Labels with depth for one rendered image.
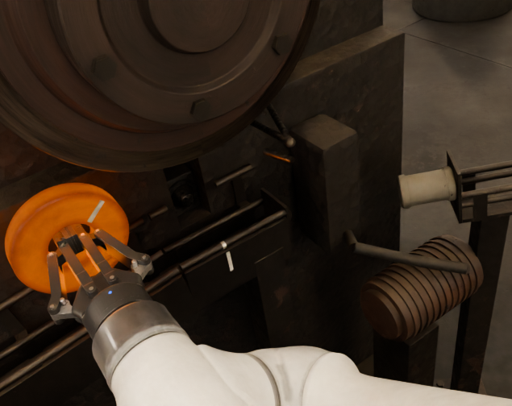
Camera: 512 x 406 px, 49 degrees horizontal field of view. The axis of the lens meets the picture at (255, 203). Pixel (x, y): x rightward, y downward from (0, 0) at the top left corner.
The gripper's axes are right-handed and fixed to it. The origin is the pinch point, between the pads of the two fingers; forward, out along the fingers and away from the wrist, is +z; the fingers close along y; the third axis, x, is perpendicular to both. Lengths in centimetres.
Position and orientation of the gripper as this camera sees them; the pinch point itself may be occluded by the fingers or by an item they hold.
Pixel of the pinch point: (65, 230)
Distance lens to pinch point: 77.7
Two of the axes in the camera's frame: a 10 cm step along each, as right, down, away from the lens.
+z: -5.6, -4.9, 6.7
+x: -1.1, -7.5, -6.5
